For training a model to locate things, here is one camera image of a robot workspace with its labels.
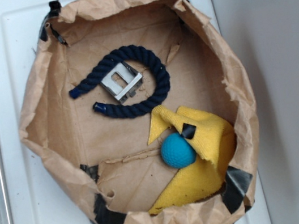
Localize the dark blue twisted rope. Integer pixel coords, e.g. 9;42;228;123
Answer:
63;39;176;128

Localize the brown paper bag liner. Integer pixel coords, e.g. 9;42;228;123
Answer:
19;0;259;224

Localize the yellow microfiber cloth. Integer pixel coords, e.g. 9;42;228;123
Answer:
148;105;236;215

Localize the white plastic bin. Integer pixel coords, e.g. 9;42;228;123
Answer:
0;0;273;224

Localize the silver metal bracket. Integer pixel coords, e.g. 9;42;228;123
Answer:
101;62;143;104

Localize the blue dimpled ball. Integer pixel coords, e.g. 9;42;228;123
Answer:
161;133;197;169

